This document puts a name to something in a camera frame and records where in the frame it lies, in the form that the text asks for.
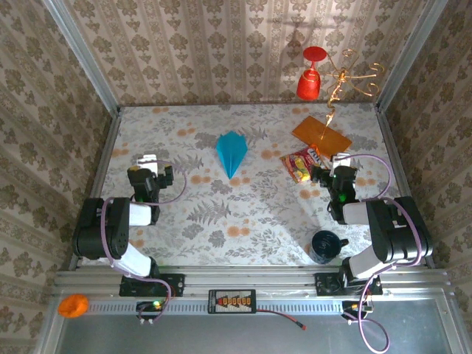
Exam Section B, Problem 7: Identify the orange crumpled ball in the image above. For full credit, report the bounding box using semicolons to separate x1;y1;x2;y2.
58;294;90;319

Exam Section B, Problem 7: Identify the gold wire glass rack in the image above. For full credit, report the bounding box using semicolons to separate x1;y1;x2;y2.
324;48;386;139

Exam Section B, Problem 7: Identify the aluminium corner post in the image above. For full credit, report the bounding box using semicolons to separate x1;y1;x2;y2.
42;0;121;115
376;0;449;108

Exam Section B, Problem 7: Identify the orange wooden base board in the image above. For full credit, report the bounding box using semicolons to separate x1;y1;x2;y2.
291;116;353;162

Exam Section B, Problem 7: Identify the red yellow snack bag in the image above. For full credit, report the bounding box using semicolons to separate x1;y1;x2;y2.
279;145;333;184

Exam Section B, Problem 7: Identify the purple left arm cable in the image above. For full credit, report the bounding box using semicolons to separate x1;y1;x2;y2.
100;159;188;325

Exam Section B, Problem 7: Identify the aluminium table side rail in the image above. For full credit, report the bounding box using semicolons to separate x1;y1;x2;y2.
69;110;122;270
375;105;436;268

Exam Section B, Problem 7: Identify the small right controller board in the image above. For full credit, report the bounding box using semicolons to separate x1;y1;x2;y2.
341;299;373;326

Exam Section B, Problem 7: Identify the thin red cable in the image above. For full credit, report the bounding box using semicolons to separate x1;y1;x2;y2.
255;308;308;331

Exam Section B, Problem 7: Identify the black power distribution board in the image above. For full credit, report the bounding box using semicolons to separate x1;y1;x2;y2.
207;289;257;315

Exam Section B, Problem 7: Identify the floral patterned table cover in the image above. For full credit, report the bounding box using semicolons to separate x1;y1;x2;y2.
81;103;421;266

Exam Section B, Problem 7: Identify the red wine glass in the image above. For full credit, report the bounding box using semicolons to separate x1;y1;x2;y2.
296;46;328;102

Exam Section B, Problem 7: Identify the small left controller board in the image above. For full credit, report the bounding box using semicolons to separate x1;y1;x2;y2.
136;300;166;326

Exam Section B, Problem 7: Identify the blue paper sheet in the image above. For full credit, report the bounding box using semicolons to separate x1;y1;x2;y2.
215;131;249;181

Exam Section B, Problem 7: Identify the aluminium frame cross rail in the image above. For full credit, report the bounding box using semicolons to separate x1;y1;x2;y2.
54;268;453;296

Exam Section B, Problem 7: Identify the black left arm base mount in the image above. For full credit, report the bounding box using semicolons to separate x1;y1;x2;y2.
119;273;186;298

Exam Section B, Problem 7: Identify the grey metal base plate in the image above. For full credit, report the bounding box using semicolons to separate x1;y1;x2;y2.
36;296;469;354

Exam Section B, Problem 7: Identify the small controller board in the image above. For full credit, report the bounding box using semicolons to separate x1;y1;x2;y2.
136;300;166;326
341;299;373;326

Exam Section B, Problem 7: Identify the dark blue mug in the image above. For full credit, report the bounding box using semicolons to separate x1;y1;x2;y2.
308;230;350;265

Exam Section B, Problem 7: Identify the slotted grey cable duct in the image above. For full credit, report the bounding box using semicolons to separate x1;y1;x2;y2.
88;299;344;315

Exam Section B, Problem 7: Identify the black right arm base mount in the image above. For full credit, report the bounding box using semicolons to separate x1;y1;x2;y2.
315;271;384;296

